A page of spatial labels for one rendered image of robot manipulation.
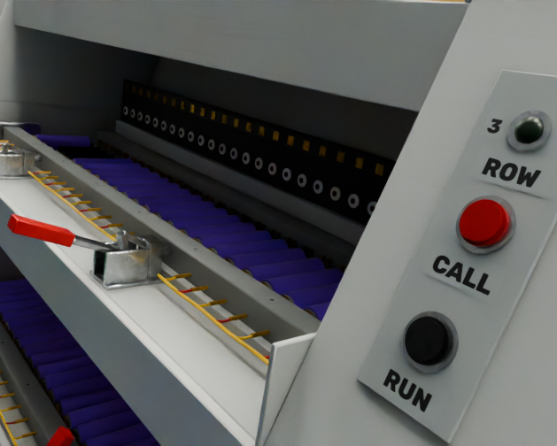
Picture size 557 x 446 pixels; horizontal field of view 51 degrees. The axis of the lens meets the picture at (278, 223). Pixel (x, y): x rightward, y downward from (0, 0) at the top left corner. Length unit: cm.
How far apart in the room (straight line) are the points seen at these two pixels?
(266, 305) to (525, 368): 16
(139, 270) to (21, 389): 23
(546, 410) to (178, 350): 19
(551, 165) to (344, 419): 11
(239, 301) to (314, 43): 15
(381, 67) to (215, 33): 14
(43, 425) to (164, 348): 24
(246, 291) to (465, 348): 16
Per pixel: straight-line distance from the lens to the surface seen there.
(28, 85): 79
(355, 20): 29
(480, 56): 24
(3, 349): 64
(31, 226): 35
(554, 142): 21
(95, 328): 38
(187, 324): 34
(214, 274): 35
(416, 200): 22
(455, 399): 20
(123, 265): 38
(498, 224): 20
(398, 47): 27
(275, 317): 31
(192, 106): 63
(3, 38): 77
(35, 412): 55
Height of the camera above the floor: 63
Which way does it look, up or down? 2 degrees down
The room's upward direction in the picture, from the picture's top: 25 degrees clockwise
